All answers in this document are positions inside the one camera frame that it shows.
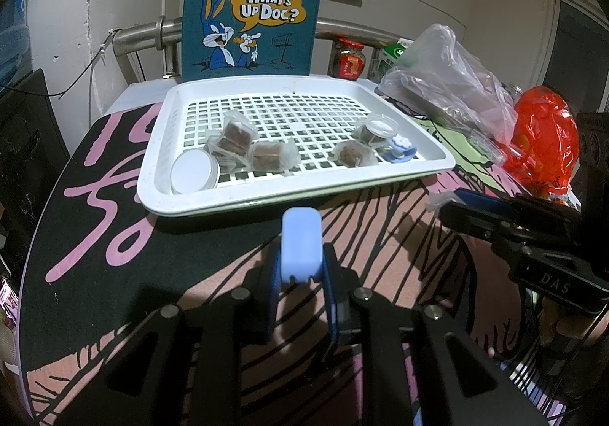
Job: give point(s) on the small clear plastic wrapper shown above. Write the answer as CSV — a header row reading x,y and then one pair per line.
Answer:
x,y
487,145

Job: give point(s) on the teal cartoon rabbit tote bag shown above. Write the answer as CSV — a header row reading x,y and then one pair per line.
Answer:
x,y
285,50

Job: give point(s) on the glass jar with red label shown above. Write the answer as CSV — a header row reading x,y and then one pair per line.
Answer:
x,y
347,62

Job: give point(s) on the clear brown snack packet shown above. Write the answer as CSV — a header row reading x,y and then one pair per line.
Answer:
x,y
236,129
349,152
223,151
269,156

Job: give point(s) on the smartphone with lit screen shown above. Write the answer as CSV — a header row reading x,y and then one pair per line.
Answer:
x,y
7,300

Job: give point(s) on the green and white carton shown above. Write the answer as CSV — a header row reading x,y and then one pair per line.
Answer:
x,y
395,53

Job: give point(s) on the steel bed rail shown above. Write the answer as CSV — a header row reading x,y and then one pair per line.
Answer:
x,y
138,34

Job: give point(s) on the large white jar lid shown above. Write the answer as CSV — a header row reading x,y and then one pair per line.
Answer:
x,y
192,171

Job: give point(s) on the red plastic bag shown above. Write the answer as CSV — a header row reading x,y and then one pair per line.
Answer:
x,y
542,140

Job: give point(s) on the white framed door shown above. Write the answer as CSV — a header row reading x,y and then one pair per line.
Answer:
x,y
580,50

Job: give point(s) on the blue clip with white flower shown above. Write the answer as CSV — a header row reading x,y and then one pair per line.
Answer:
x,y
402,149

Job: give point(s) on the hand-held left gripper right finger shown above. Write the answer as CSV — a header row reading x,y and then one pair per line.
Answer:
x,y
331,285

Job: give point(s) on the white perforated plastic tray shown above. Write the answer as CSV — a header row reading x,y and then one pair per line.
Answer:
x,y
157,198

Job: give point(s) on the black and pink printed mat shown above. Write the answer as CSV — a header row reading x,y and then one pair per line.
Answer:
x,y
95,217

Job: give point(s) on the small clear cup white lid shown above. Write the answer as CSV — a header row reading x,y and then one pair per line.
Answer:
x,y
378,129

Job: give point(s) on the large blue water bottle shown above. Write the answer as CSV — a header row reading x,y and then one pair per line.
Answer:
x,y
14,36

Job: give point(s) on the black flat panel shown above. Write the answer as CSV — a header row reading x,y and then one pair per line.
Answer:
x,y
28,159

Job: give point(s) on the clear plastic bag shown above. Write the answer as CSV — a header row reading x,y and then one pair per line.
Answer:
x,y
442,83

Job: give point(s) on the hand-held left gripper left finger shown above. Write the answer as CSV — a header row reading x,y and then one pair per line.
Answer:
x,y
271,285

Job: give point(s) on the person's right hand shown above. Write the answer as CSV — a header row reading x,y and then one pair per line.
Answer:
x,y
561,326

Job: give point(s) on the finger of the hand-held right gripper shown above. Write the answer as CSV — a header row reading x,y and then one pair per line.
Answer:
x,y
480,202
471,224

